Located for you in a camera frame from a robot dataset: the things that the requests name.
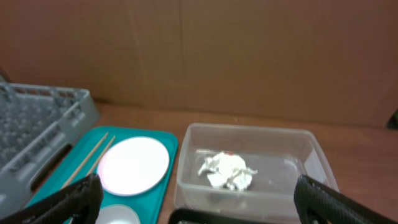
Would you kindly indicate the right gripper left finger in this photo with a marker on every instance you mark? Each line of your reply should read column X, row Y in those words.
column 79, row 202

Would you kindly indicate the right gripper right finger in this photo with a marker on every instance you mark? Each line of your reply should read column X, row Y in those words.
column 317, row 203

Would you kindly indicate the grey bowl with rice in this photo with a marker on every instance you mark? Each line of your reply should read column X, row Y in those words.
column 117, row 214

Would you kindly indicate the wooden chopstick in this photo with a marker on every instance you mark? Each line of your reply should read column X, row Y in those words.
column 85, row 160
column 97, row 161

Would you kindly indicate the white round plate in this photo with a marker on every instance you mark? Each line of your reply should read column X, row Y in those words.
column 133, row 166

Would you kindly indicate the white napkin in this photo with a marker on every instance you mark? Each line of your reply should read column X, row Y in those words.
column 229, row 172

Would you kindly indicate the grey dishwasher rack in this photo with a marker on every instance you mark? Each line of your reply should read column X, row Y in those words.
column 38, row 124

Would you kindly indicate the teal serving tray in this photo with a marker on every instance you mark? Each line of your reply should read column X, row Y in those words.
column 147, row 205

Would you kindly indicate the clear plastic bin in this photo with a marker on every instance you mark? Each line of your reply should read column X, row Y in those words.
column 279, row 155

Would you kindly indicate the black rectangular tray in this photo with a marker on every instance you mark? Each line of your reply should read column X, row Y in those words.
column 185, row 215

